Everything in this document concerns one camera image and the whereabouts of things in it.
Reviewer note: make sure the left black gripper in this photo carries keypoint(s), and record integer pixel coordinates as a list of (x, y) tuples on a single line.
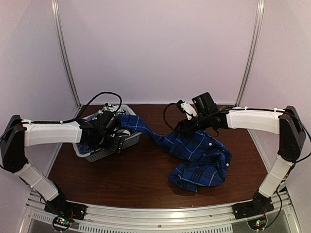
[(116, 146)]

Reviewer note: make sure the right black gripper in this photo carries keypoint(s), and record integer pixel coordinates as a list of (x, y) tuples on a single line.
[(186, 129)]

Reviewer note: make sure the blue plaid long sleeve shirt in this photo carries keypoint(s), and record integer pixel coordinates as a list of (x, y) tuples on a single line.
[(205, 160)]

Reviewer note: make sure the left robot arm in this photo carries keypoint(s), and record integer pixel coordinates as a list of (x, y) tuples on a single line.
[(99, 133)]

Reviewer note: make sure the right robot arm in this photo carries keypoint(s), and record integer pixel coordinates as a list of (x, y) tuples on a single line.
[(204, 113)]

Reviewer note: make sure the grey plastic laundry basket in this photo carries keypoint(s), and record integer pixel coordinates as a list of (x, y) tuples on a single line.
[(128, 141)]

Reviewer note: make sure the blue patterned shirt in basket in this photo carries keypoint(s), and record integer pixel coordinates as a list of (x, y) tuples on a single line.
[(84, 149)]

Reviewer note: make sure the black white checked shirt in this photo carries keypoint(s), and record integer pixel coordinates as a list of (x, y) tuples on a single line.
[(126, 132)]

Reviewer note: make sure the left circuit board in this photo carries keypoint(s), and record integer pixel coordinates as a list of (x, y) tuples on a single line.
[(61, 224)]

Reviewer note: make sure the circuit board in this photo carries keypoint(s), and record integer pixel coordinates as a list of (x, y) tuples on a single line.
[(61, 224), (257, 224)]

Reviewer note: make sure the right circuit board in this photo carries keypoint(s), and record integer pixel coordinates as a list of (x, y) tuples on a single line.
[(257, 224)]

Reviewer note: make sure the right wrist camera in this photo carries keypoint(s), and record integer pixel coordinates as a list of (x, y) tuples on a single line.
[(187, 109)]

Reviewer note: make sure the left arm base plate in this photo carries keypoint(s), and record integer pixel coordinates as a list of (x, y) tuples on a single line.
[(72, 210)]

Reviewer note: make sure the front aluminium rail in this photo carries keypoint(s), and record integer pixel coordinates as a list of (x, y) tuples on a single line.
[(207, 219)]

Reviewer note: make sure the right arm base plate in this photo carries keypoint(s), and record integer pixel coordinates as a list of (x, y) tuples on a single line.
[(250, 209)]

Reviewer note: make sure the right aluminium frame post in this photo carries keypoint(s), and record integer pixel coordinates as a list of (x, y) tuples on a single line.
[(252, 50)]

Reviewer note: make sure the aluminium frame post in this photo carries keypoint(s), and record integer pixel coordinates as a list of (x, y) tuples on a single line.
[(252, 50), (63, 52)]

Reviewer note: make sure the left aluminium frame post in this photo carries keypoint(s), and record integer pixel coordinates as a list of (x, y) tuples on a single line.
[(63, 52)]

